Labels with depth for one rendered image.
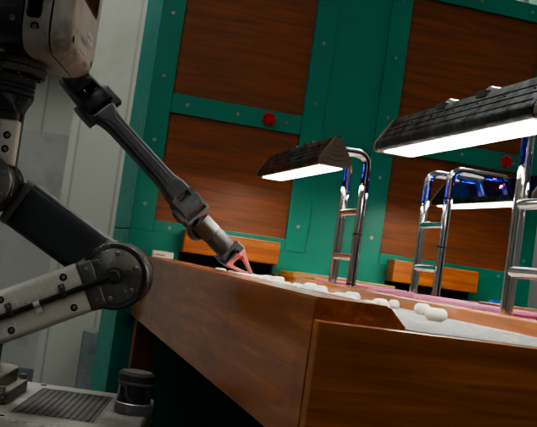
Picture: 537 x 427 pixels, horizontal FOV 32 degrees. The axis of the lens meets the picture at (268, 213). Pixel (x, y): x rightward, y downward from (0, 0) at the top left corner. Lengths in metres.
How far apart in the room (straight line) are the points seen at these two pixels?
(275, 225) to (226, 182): 0.21
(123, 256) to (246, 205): 1.22
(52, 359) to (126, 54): 1.55
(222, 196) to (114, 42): 2.02
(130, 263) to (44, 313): 0.18
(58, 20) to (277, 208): 1.41
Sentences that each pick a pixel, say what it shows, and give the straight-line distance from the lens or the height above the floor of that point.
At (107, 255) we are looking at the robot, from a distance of 1.79.
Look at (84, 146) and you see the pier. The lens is 4.77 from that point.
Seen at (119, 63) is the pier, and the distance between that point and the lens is 4.81.
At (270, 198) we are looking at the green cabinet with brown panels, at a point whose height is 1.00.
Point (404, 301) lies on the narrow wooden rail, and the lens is 1.95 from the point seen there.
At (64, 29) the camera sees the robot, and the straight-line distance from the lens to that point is 1.75.
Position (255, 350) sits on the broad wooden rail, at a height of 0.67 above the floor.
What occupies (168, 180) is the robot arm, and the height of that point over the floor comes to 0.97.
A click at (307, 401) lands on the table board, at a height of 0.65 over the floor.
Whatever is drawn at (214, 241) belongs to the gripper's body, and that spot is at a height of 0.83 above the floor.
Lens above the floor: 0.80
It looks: 3 degrees up
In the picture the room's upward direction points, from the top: 8 degrees clockwise
